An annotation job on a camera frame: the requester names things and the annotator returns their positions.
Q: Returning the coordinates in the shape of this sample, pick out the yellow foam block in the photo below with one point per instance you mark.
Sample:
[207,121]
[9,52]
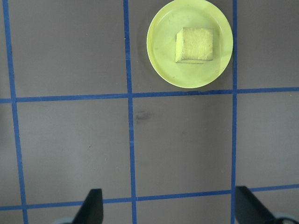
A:
[196,44]

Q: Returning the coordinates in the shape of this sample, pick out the yellow round plate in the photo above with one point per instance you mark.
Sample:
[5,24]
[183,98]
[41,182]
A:
[163,58]

